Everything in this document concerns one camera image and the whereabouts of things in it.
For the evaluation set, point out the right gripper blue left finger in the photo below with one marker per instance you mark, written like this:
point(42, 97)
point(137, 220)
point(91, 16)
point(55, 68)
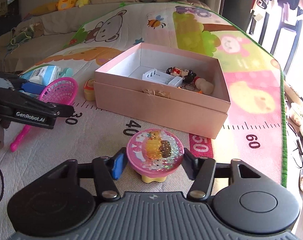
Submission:
point(106, 170)

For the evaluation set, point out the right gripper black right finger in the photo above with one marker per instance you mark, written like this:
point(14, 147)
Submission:
point(202, 172)

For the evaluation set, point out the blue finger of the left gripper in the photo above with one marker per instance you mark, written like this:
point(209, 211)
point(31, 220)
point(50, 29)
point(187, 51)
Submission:
point(32, 88)

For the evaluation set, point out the blue white cotton pad pack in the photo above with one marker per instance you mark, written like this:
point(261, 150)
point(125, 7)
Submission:
point(43, 75)

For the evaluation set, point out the pink toy net scoop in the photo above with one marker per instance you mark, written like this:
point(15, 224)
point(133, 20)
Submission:
point(62, 91)

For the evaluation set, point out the teal plastic toy clip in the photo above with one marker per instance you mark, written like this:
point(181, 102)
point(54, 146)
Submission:
point(66, 72)

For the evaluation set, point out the pink round toy table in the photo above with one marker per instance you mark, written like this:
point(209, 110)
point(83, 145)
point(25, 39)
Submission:
point(154, 154)

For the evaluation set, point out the yellow orange toy block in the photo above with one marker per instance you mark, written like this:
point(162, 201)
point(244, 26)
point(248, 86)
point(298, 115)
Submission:
point(88, 89)

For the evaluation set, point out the beige sofa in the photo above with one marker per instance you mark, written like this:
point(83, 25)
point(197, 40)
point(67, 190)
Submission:
point(29, 35)

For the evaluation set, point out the colourful cartoon play mat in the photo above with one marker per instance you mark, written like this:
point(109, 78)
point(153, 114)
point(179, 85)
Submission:
point(253, 130)

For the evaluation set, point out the beige toy figure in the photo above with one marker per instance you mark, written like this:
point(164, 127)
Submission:
point(203, 85)

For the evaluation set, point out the pink cardboard box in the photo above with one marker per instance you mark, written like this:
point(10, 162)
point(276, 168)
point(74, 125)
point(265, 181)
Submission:
point(119, 88)

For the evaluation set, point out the red black doll figure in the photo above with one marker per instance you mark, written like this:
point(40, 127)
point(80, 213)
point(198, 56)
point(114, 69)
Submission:
point(187, 75)

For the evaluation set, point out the yellow duck plush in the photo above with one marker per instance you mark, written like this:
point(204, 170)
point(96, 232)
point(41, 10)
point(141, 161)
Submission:
point(52, 7)

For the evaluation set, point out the white plastic toy tray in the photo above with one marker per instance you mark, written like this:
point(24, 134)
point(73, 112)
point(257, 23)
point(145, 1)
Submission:
point(156, 76)

